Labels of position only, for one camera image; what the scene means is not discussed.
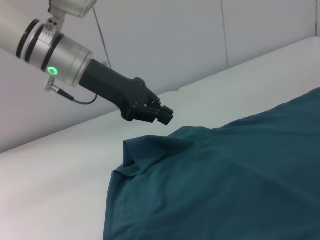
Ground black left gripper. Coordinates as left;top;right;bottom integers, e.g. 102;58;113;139
78;58;175;126

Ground teal blue shirt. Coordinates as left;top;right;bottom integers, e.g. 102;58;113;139
103;87;320;240

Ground thin grey camera cable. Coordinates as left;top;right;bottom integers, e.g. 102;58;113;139
92;6;113;69

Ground left arm cable with connector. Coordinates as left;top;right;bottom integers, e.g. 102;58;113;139
43;76;99;105

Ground left wrist camera housing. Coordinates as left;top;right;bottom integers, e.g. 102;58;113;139
47;0;97;19

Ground silver camera mount bracket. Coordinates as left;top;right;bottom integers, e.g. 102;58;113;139
42;15;67;38

